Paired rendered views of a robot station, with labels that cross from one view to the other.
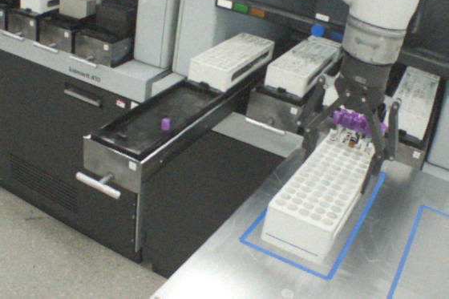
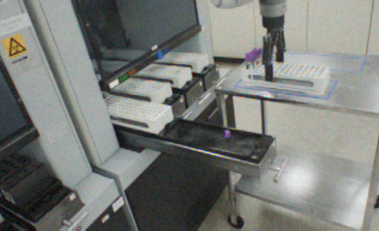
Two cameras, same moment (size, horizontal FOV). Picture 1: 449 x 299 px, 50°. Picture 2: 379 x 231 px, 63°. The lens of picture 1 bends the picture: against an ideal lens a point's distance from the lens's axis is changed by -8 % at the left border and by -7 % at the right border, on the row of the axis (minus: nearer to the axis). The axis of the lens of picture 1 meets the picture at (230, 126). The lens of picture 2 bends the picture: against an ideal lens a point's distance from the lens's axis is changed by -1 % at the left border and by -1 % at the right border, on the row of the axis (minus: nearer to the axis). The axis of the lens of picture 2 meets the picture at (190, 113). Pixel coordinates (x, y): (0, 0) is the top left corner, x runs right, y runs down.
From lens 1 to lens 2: 1.21 m
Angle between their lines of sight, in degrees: 64
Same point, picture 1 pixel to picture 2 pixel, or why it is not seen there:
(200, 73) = (161, 121)
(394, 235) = not seen: hidden behind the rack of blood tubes
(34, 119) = not seen: outside the picture
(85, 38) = (48, 215)
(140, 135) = (240, 144)
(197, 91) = (170, 131)
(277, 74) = (161, 94)
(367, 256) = not seen: hidden behind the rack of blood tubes
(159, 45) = (81, 159)
